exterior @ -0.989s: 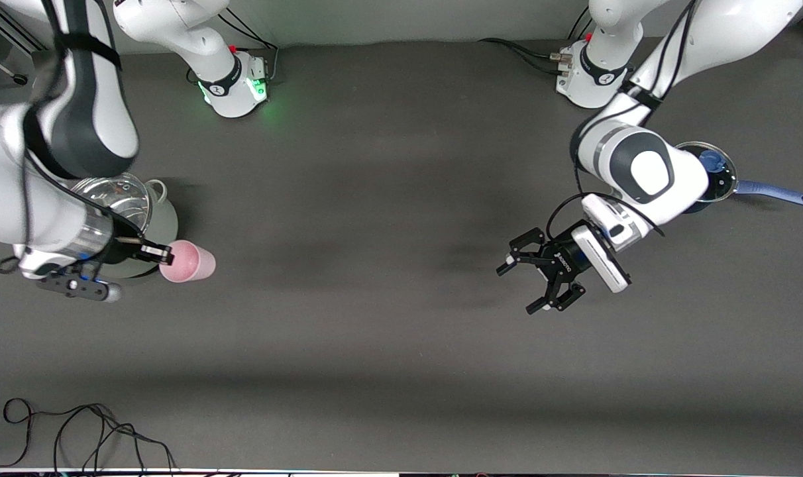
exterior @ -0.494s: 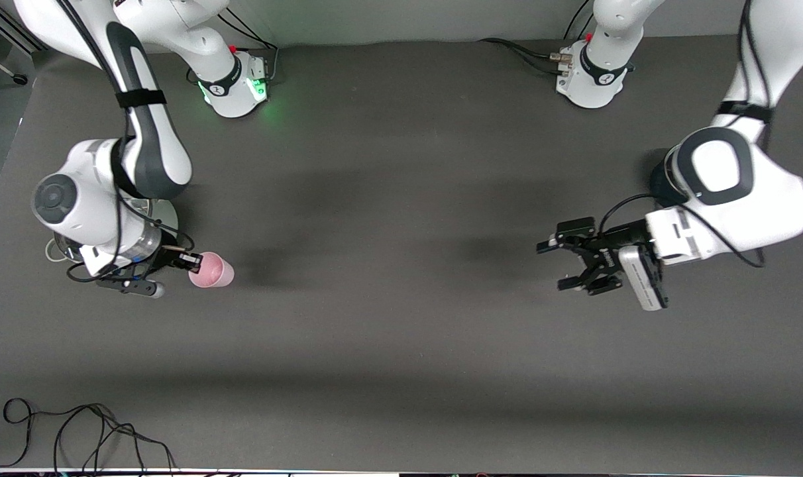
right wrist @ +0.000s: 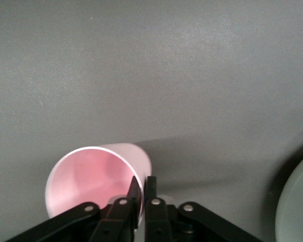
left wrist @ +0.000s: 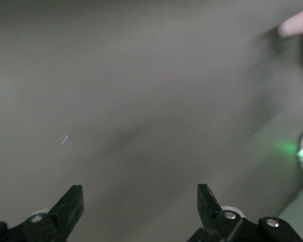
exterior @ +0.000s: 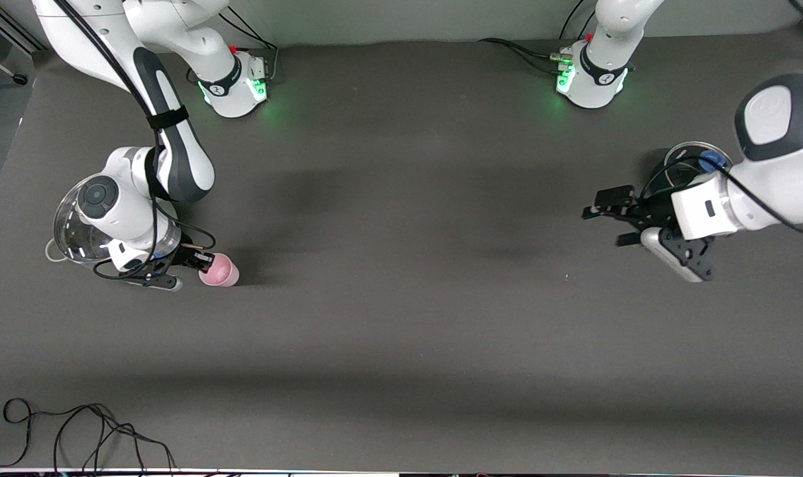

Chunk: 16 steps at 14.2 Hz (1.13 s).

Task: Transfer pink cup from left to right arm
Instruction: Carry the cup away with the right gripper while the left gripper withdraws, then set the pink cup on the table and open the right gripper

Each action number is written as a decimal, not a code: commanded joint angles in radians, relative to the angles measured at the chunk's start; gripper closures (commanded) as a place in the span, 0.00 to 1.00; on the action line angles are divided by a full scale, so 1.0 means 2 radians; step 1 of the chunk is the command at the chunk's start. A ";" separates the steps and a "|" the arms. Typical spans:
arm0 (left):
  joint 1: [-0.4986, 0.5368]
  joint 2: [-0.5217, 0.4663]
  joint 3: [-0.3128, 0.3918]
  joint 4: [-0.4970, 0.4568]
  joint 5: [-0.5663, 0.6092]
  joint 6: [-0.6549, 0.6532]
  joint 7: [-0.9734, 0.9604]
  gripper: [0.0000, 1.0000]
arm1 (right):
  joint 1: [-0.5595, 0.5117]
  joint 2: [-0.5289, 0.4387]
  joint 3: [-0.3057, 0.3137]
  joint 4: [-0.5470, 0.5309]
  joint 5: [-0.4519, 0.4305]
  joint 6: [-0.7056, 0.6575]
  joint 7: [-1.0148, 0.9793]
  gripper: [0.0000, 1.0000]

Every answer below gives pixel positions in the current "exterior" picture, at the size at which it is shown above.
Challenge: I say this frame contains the metal stand leg black foot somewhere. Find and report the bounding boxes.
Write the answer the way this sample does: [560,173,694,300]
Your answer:
[0,48,28,86]

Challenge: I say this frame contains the black right camera bracket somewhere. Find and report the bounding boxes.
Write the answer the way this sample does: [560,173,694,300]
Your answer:
[119,261,172,287]

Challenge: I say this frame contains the glass pot lid beige knob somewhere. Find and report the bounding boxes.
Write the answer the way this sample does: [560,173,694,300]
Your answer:
[52,174,180,266]

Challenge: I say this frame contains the black left camera bracket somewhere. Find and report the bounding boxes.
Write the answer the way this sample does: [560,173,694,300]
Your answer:
[667,229,716,283]

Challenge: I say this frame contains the black right arm base cables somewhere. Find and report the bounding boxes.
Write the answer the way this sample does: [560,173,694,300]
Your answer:
[217,8,280,84]

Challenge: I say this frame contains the dark grey table cover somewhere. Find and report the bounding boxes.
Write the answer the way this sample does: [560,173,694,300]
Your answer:
[0,23,803,472]

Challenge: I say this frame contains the grey aluminium frame rail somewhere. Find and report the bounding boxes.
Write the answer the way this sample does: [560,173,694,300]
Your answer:
[0,0,46,54]

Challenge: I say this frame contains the black left arm base cables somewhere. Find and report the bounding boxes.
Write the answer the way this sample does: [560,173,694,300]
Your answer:
[478,0,598,74]

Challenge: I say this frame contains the pale green cooking pot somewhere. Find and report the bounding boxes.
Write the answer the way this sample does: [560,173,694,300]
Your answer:
[45,172,182,269]

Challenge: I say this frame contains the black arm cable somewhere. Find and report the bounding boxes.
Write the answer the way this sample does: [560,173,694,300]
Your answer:
[50,0,217,280]
[640,152,803,242]

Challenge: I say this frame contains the loose black cable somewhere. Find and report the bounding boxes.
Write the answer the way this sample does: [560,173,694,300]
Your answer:
[0,397,178,475]

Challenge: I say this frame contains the black arm base cables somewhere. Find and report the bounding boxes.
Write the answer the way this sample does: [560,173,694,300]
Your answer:
[217,8,280,84]
[478,0,598,74]

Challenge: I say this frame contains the pink plastic cup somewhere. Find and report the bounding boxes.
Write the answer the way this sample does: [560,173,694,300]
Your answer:
[199,253,240,288]

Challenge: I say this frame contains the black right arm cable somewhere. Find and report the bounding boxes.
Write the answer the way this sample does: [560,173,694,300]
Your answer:
[50,0,217,280]

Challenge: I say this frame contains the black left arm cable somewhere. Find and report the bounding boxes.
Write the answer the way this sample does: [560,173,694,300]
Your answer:
[640,152,803,242]

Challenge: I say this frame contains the glass saucepan lid blue knob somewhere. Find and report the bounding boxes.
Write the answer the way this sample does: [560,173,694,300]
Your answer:
[663,141,734,175]

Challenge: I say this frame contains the dark blue saucepan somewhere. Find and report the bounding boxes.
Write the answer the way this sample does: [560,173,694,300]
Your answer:
[647,141,735,199]

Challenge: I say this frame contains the black camera bracket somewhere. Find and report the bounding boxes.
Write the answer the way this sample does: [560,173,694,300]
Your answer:
[667,229,716,283]
[119,261,172,287]

